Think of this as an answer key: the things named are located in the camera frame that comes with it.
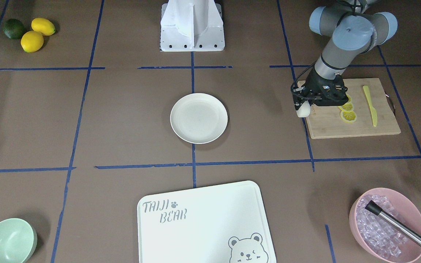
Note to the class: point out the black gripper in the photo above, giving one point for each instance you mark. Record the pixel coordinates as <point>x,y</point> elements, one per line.
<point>313,83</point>

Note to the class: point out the white steamed bun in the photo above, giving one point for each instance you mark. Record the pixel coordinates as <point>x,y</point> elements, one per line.
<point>304,110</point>

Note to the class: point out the white round plate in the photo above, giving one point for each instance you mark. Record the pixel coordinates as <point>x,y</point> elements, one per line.
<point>198,118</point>

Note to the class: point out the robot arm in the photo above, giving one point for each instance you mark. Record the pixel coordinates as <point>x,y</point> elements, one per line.
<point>352,32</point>

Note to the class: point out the white bear print tray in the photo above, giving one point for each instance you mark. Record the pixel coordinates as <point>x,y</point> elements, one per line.
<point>225,223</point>

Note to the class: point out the bamboo cutting board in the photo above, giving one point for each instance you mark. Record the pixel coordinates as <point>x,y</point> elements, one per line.
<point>325,121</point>

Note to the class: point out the lemon slice middle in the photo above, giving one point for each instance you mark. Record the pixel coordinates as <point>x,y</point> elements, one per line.
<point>348,107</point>

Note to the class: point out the lemon slice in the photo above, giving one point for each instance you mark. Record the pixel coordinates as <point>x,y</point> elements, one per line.
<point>348,116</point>
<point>348,107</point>
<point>349,99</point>

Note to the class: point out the lemon slice far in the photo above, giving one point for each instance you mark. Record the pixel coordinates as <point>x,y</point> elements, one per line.
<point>349,99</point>

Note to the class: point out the lemon slice near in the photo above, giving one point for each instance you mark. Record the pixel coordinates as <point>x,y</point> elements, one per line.
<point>348,116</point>

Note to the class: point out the yellow plastic knife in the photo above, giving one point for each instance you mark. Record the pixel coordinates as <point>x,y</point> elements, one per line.
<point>373,112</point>

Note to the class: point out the steel muddler black tip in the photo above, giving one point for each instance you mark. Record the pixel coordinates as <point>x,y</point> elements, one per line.
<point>378,211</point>

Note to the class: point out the pink bowl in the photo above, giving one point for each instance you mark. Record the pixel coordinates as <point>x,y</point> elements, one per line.
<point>411,252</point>

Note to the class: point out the clear ice cubes pile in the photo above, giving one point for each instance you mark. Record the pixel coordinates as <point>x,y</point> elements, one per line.
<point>385,240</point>

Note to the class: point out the whole yellow lemon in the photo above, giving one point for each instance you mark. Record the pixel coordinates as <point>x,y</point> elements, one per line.
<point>44,26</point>

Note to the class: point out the green lime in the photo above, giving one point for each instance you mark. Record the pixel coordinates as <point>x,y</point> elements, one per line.
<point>14,29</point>

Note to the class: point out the light green bowl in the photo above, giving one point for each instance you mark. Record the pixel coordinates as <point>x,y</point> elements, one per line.
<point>18,240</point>

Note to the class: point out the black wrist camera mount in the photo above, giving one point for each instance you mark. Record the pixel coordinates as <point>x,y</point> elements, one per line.
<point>330,92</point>

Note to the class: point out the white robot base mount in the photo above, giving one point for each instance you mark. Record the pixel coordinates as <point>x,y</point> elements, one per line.
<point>191,26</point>

